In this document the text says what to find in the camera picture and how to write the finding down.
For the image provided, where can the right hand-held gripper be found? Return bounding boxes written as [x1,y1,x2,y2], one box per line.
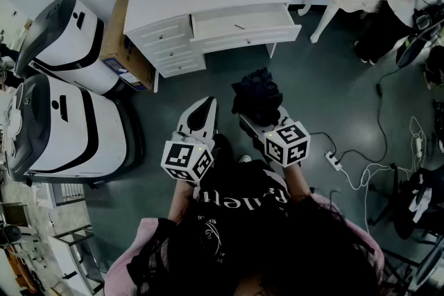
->
[239,106,311,169]

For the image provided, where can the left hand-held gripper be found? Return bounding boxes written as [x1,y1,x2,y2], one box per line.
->
[160,96,219,185]

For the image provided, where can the black cloth item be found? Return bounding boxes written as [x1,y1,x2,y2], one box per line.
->
[231,67,284,128]

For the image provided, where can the white drawer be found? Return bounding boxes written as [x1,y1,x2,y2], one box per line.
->
[189,3,302,53]

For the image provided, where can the person's right forearm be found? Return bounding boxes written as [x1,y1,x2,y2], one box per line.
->
[282,162,313,204]

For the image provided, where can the person's left forearm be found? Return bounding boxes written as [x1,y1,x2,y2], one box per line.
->
[168,178,197,223]

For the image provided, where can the white and black robot base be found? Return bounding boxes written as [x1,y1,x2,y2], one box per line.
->
[13,0,121,96]
[5,74,145,184]

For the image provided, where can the person's black trousers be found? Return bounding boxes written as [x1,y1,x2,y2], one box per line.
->
[211,133,244,180]

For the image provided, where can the person's black printed shirt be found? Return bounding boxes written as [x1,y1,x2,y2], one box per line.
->
[166,159,291,296]

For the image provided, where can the white power strip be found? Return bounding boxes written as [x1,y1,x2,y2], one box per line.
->
[325,150,344,171]

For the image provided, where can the brown cardboard box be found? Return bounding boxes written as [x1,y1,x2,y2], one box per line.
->
[99,0,157,93]

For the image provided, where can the black office chair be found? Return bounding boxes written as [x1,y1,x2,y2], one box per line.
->
[367,162,444,240]

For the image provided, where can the person's pink jacket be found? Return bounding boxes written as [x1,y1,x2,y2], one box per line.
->
[103,193,386,296]

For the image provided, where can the white cable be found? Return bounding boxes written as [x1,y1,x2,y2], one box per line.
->
[341,116,427,233]

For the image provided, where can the black cable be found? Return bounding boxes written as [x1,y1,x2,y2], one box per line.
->
[308,69,400,164]

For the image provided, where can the black metal frame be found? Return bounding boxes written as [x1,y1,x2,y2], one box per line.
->
[51,225,105,292]

